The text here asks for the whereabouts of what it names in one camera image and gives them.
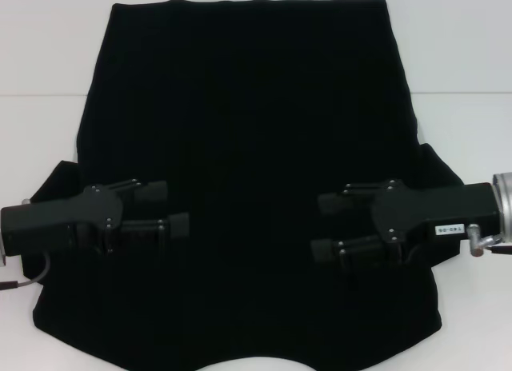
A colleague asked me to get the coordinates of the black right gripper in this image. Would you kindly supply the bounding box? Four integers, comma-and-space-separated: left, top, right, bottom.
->
311, 179, 502, 269

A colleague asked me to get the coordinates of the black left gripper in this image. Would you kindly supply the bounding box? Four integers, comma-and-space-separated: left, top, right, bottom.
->
0, 179, 191, 258

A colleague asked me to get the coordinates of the black t-shirt with FREE print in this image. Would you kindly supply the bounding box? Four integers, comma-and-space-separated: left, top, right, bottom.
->
22, 0, 474, 371

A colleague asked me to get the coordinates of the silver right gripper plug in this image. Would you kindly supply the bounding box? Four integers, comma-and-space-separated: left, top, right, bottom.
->
467, 223, 501, 257

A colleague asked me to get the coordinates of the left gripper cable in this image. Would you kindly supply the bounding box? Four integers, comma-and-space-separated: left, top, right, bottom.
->
0, 253, 51, 291

